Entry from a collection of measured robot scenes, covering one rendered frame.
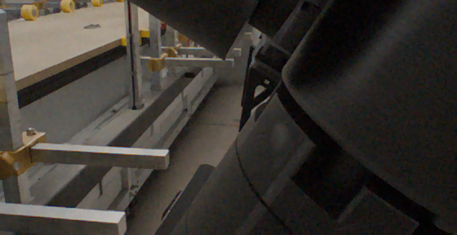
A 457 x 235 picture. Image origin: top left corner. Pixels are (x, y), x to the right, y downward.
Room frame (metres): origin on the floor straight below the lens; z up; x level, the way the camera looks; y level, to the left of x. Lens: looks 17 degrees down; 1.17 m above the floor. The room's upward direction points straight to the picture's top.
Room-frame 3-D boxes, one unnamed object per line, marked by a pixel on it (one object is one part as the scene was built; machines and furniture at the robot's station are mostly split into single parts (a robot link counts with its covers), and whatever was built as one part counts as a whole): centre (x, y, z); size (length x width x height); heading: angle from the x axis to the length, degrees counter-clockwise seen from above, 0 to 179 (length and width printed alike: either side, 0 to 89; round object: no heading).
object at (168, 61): (1.87, 0.19, 0.80); 0.43 x 0.03 x 0.04; 82
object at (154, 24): (1.84, 0.28, 0.88); 0.04 x 0.04 x 0.48; 82
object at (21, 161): (0.87, 0.42, 0.81); 0.14 x 0.06 x 0.05; 172
